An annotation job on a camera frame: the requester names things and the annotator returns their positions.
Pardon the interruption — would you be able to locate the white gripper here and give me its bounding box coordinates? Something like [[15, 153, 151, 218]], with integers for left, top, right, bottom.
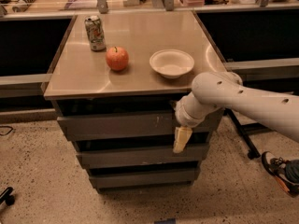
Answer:
[[173, 92, 218, 153]]

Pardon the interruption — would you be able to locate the grey drawer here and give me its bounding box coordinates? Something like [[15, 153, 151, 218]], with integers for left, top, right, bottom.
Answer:
[[56, 106, 224, 142], [90, 168, 200, 189], [77, 143, 209, 169]]

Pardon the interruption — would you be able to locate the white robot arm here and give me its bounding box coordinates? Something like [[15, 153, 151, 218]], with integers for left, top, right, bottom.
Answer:
[[173, 72, 299, 153]]

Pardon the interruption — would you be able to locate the grey drawer cabinet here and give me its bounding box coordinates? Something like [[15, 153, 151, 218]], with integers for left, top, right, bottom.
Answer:
[[44, 11, 224, 179]]

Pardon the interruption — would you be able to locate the black stand leg with wheel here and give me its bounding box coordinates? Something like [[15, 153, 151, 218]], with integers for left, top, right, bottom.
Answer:
[[224, 109, 270, 160]]

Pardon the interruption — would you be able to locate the white bowl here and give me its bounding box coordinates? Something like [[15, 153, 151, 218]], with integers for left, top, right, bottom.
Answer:
[[149, 49, 194, 79]]

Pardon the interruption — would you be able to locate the red apple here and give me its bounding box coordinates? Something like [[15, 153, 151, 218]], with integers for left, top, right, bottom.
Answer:
[[106, 47, 129, 71]]

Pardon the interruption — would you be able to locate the orange black sneaker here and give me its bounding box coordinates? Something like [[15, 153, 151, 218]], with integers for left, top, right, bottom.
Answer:
[[262, 151, 299, 197]]

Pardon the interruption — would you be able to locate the crushed soda can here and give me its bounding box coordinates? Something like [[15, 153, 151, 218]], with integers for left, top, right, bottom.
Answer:
[[84, 15, 106, 51]]

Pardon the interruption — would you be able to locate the black chair caster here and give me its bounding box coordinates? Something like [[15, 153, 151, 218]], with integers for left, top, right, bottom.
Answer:
[[0, 187, 15, 206]]

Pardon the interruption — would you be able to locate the black floor cable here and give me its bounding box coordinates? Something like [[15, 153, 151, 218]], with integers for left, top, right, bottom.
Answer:
[[0, 125, 15, 137]]

